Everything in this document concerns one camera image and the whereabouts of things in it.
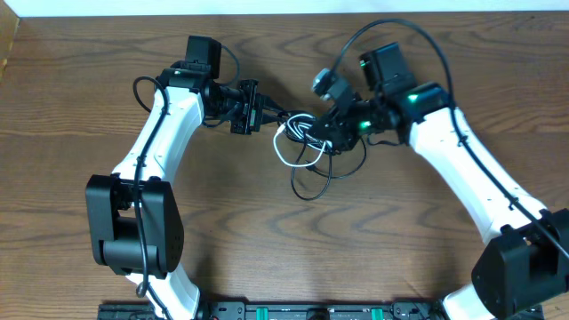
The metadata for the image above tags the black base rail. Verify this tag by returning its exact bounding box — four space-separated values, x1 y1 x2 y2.
96 300 545 320

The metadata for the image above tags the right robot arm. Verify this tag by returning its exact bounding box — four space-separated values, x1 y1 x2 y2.
309 44 568 319

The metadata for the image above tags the white usb cable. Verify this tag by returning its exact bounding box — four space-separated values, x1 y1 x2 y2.
272 113 333 169

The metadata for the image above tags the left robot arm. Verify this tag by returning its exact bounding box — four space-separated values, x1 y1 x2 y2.
85 36 285 319

